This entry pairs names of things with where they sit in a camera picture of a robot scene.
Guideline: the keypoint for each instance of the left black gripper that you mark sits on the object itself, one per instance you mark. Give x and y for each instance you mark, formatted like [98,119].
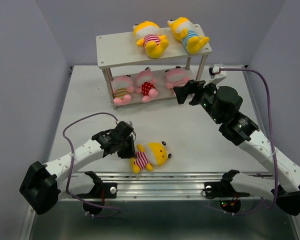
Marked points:
[130,153]

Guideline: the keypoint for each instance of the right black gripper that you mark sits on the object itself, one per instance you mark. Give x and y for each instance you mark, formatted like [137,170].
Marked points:
[183,92]

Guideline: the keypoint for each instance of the pink frog pink-striped shirt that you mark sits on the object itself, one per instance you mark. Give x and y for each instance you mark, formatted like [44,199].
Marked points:
[176,77]

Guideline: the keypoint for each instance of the yellow frog sideways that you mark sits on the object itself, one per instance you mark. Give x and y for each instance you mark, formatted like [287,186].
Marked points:
[150,155]

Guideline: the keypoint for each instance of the pink frog red polka-dot shirt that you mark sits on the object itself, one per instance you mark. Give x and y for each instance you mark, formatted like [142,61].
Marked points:
[145,85]

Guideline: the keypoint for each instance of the pink frog orange-striped shirt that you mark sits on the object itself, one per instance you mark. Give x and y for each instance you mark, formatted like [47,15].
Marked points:
[122,87]

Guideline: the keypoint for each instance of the yellow frog blue-striped shirt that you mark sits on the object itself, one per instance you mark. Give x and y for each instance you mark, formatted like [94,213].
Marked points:
[185,32]

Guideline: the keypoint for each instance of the yellow frog red-striped shirt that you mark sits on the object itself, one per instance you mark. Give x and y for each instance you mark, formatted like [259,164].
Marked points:
[148,35]

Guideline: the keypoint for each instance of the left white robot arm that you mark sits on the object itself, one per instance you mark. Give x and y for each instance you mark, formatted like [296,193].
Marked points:
[46,184]

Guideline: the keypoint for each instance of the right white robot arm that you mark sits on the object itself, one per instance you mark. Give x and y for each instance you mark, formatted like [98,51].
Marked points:
[284,188]

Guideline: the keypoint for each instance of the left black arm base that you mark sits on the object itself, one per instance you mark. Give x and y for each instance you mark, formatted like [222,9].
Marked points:
[95,188]

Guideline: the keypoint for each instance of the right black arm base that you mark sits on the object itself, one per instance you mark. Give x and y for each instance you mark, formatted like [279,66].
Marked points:
[230,198]

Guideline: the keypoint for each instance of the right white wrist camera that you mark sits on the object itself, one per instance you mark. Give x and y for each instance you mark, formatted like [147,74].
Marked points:
[216,75]

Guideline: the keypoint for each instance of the aluminium mounting rail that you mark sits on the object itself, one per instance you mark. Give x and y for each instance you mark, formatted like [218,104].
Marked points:
[199,151]

